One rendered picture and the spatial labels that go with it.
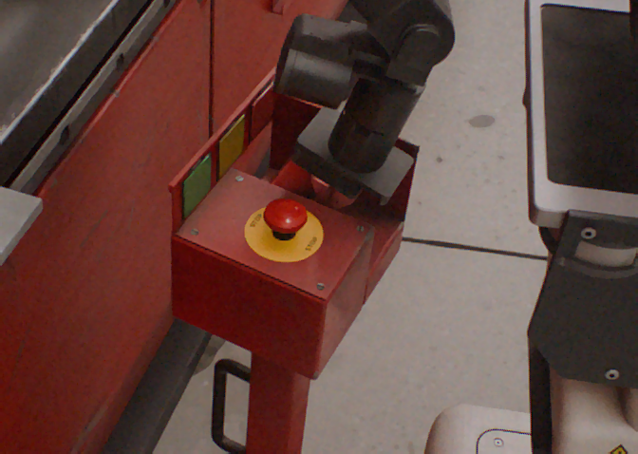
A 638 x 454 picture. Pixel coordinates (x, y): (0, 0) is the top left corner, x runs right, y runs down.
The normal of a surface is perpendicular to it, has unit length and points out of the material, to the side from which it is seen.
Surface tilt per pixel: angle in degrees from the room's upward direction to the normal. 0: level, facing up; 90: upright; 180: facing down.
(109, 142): 90
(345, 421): 0
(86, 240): 90
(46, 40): 0
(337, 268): 0
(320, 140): 14
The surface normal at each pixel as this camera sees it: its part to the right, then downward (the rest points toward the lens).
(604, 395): -0.06, -0.71
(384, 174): 0.31, -0.60
